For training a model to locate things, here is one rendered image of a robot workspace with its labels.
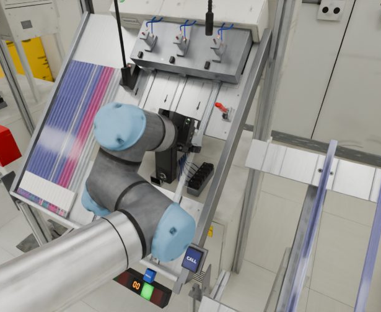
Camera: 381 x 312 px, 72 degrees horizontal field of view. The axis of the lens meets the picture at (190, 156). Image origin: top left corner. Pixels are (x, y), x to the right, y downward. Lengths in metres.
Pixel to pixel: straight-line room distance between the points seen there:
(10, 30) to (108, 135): 1.53
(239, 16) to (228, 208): 0.64
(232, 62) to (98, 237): 0.55
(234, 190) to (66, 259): 0.85
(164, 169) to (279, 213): 1.40
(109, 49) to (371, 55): 1.82
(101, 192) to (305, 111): 2.19
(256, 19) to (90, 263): 0.66
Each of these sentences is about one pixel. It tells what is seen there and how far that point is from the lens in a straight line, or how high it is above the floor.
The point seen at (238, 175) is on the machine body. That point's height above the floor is 0.62.
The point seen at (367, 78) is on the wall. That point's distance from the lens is 2.37.
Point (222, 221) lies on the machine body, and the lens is 0.99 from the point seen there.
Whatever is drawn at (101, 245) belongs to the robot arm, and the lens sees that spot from 0.34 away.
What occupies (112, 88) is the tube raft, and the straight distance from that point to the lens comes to 0.93.
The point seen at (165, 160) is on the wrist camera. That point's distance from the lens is 0.59.
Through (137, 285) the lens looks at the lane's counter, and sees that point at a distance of 0.81.
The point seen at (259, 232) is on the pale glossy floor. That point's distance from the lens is 1.78.
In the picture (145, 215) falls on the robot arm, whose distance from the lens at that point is 0.36.
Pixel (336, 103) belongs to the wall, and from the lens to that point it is 2.44.
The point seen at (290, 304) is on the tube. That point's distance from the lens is 0.62.
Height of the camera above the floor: 1.37
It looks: 36 degrees down
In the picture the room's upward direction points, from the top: straight up
